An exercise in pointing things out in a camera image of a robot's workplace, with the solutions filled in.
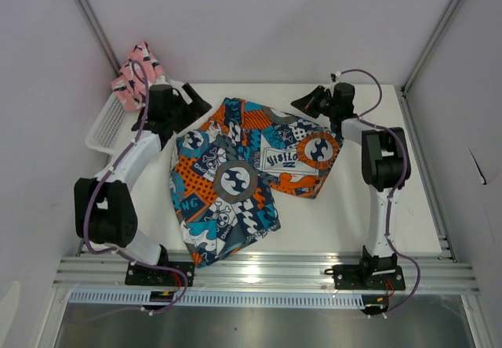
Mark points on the right aluminium frame post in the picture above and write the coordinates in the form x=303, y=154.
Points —
x=438, y=32

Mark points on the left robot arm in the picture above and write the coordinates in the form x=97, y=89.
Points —
x=105, y=216

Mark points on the blue orange patterned shorts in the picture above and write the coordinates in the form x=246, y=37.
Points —
x=223, y=175

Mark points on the aluminium frame post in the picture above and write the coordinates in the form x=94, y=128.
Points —
x=438, y=32
x=92, y=20

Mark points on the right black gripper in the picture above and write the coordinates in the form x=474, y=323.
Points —
x=308, y=103

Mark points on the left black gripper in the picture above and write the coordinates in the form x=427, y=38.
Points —
x=195, y=110

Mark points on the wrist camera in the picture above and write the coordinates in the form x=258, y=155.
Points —
x=168, y=83
x=336, y=77

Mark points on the white slotted cable duct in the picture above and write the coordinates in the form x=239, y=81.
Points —
x=323, y=300

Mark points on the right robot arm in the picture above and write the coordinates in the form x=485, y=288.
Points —
x=385, y=169

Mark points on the pink star patterned shorts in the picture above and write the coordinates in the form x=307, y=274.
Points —
x=140, y=64

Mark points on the left aluminium frame post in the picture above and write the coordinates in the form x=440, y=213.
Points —
x=92, y=20

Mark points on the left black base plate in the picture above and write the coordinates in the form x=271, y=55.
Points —
x=143, y=276

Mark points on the aluminium mounting rail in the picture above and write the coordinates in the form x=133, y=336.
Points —
x=263, y=272

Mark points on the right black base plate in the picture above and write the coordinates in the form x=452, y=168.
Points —
x=367, y=277

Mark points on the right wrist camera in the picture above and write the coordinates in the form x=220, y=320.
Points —
x=336, y=77

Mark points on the white plastic basket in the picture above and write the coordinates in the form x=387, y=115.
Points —
x=110, y=124

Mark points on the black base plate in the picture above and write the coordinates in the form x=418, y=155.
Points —
x=367, y=277
x=143, y=276

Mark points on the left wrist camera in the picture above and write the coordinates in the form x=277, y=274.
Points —
x=168, y=83

